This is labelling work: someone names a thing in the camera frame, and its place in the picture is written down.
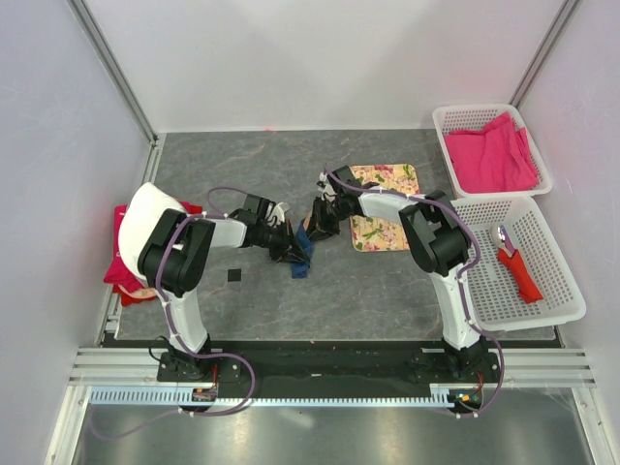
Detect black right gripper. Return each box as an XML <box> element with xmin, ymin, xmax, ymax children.
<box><xmin>303</xmin><ymin>197</ymin><xmax>349</xmax><ymax>244</ymax></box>

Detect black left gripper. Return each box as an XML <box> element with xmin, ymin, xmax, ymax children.
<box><xmin>257</xmin><ymin>220</ymin><xmax>309</xmax><ymax>265</ymax></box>

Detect blue paper napkin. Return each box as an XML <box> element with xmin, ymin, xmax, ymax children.
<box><xmin>291</xmin><ymin>220</ymin><xmax>314</xmax><ymax>279</ymax></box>

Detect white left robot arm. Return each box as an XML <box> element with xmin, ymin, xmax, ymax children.
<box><xmin>136</xmin><ymin>191</ymin><xmax>310</xmax><ymax>381</ymax></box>

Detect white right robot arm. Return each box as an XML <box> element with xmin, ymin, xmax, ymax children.
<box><xmin>308</xmin><ymin>166</ymin><xmax>487</xmax><ymax>382</ymax></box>

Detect floral placemat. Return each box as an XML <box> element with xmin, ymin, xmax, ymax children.
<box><xmin>350</xmin><ymin>164</ymin><xmax>420</xmax><ymax>252</ymax></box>

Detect small black square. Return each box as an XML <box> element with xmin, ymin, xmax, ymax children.
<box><xmin>227</xmin><ymin>268</ymin><xmax>242</xmax><ymax>282</ymax></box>

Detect white cloth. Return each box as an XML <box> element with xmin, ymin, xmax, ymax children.
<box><xmin>118</xmin><ymin>182</ymin><xmax>187</xmax><ymax>286</ymax></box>

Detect upper white plastic basket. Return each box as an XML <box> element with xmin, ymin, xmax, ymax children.
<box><xmin>432</xmin><ymin>104</ymin><xmax>552</xmax><ymax>198</ymax></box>

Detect white plastic basket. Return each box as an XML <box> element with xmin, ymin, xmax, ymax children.
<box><xmin>432</xmin><ymin>104</ymin><xmax>552</xmax><ymax>198</ymax></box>
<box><xmin>452</xmin><ymin>196</ymin><xmax>586</xmax><ymax>331</ymax></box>

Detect red folded cloth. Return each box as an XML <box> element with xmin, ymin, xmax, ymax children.
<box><xmin>104</xmin><ymin>201</ymin><xmax>203</xmax><ymax>307</ymax></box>

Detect lower white plastic basket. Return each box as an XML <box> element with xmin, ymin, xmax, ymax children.
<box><xmin>452</xmin><ymin>196</ymin><xmax>586</xmax><ymax>331</ymax></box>

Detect pink cloth napkins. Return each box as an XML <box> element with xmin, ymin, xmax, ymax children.
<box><xmin>444</xmin><ymin>112</ymin><xmax>539</xmax><ymax>194</ymax></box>

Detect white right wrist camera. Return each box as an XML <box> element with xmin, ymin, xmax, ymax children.
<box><xmin>317</xmin><ymin>172</ymin><xmax>336</xmax><ymax>202</ymax></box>

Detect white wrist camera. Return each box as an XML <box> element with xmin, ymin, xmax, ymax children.
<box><xmin>317</xmin><ymin>172</ymin><xmax>336</xmax><ymax>202</ymax></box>
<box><xmin>265</xmin><ymin>201</ymin><xmax>290</xmax><ymax>227</ymax></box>

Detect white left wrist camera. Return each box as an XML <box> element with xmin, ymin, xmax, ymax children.
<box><xmin>265</xmin><ymin>201</ymin><xmax>290</xmax><ymax>227</ymax></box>

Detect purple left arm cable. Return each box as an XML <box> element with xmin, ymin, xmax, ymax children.
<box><xmin>157</xmin><ymin>186</ymin><xmax>257</xmax><ymax>418</ymax></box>

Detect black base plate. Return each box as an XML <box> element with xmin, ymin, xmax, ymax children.
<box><xmin>157</xmin><ymin>341</ymin><xmax>501</xmax><ymax>400</ymax></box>

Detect slotted cable duct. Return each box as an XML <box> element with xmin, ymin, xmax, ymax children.
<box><xmin>89</xmin><ymin>386</ymin><xmax>481</xmax><ymax>408</ymax></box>

